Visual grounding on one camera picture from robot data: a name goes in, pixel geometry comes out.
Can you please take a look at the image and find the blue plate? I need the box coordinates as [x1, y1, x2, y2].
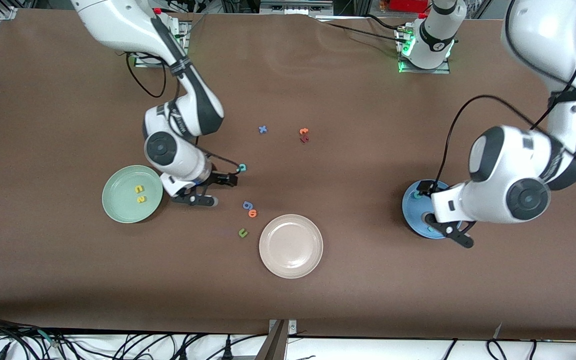
[401, 179, 464, 240]

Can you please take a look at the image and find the green plate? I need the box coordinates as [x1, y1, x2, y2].
[102, 165, 164, 224]

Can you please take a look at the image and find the beige plate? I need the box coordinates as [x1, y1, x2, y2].
[259, 214, 324, 279]

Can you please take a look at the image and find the brown table cover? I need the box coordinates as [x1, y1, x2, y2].
[0, 7, 576, 341]

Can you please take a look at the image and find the red box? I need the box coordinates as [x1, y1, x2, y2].
[389, 0, 431, 13]

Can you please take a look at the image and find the grey metal device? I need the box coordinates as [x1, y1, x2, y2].
[259, 0, 335, 16]

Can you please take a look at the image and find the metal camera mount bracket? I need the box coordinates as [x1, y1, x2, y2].
[255, 319, 298, 360]

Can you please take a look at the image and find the black table cable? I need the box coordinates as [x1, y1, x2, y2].
[313, 14, 411, 44]

